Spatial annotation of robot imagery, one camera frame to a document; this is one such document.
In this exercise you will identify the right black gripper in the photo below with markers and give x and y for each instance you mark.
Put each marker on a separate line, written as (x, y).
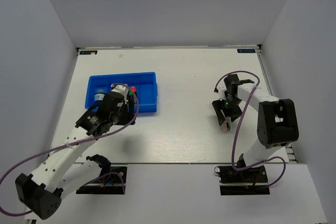
(218, 105)

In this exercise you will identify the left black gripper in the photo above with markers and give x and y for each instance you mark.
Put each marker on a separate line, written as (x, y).
(129, 116)

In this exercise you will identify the pink correction tape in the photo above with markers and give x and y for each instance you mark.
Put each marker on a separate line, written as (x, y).
(225, 126)

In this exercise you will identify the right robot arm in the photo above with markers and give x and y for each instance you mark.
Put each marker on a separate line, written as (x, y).
(277, 125)

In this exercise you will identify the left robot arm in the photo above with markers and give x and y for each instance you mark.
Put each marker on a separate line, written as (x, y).
(43, 189)

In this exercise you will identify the blue plastic sorting tray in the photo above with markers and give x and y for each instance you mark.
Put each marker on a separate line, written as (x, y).
(143, 84)

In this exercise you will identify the right corner table label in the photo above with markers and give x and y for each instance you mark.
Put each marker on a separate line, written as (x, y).
(246, 51)

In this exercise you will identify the corner table label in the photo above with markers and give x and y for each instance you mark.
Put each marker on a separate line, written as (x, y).
(246, 51)
(88, 52)

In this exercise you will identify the left corner table label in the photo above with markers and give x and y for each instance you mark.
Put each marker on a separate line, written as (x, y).
(88, 52)

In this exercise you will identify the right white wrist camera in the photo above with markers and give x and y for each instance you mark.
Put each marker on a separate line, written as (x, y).
(221, 92)

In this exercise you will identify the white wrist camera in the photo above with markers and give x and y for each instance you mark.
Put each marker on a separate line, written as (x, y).
(221, 92)
(120, 91)

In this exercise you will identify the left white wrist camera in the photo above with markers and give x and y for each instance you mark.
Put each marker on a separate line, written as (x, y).
(120, 91)

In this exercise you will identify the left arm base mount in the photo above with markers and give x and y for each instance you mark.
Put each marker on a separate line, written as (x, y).
(111, 180)

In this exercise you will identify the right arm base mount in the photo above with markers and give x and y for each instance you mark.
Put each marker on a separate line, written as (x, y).
(249, 182)

